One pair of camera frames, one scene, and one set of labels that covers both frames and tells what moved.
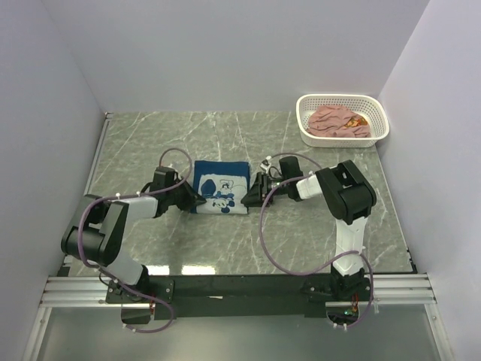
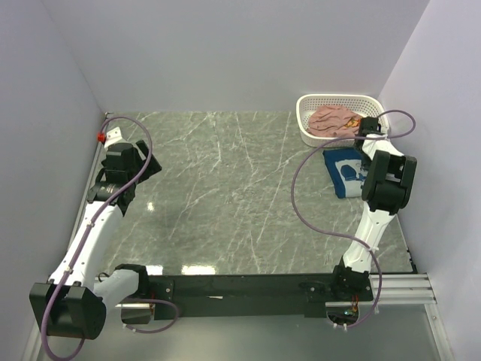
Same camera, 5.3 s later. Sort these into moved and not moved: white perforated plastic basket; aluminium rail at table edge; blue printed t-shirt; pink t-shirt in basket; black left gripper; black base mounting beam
Moved: blue printed t-shirt; black left gripper
Not moved: white perforated plastic basket; pink t-shirt in basket; black base mounting beam; aluminium rail at table edge
